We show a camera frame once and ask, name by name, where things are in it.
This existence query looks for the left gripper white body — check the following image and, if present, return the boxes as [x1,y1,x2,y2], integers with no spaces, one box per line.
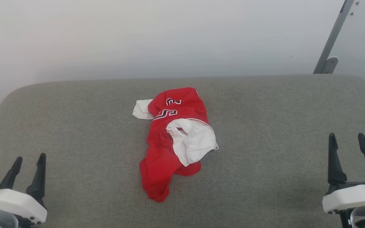
[0,188,48,226]

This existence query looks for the red white Bulls jersey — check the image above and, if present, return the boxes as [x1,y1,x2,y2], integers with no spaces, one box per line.
[132,87,219,203]

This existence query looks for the grey metal wall bracket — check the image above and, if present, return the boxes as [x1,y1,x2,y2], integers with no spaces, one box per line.
[313,0,355,74]

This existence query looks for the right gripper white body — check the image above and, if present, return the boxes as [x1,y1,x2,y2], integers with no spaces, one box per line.
[323,182,365,213]

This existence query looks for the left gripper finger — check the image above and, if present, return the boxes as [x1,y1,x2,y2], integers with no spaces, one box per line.
[26,153,47,209]
[0,156,23,191]

